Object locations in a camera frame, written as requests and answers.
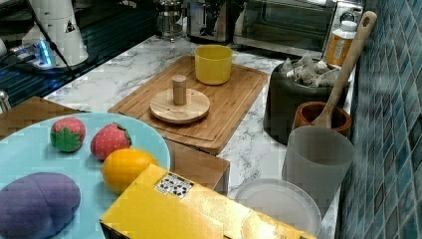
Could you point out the round wooden lid with knob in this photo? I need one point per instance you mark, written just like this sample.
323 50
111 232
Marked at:
179 104

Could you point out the amber supplement bottle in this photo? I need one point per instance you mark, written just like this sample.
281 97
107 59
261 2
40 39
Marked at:
340 43

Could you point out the purple plush toy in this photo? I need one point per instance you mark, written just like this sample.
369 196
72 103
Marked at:
38 205

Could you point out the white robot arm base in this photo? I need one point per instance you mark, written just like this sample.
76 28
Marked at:
54 44

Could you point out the glass french press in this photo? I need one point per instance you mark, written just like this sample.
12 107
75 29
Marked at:
169 20

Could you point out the bamboo cutting board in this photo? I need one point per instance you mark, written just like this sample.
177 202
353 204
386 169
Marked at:
228 104

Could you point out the brown wooden bowl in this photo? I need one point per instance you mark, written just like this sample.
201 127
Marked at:
305 113

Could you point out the yellow cup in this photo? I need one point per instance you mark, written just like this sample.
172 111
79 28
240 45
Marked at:
213 64

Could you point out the toaster oven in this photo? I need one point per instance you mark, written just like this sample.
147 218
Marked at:
294 27

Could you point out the stainless steel appliance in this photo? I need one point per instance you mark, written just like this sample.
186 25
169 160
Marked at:
209 19

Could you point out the right plush strawberry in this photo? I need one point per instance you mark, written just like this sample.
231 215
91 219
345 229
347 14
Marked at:
110 138

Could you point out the wooden spoon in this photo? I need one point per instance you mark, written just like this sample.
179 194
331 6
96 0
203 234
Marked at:
363 31

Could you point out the toy orange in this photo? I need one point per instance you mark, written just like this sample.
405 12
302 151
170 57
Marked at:
123 166

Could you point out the plush strawberry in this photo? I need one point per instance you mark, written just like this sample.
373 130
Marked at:
110 138
68 134

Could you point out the yellow cardboard box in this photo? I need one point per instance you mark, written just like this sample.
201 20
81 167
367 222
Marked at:
160 204

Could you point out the pile of tea bags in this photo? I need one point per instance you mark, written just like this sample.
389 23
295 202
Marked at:
306 71

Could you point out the grey translucent cup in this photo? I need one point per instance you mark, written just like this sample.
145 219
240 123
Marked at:
317 160

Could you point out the black tea bag container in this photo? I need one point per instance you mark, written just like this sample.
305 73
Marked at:
284 96

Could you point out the left plush strawberry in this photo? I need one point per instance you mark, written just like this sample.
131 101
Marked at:
68 134

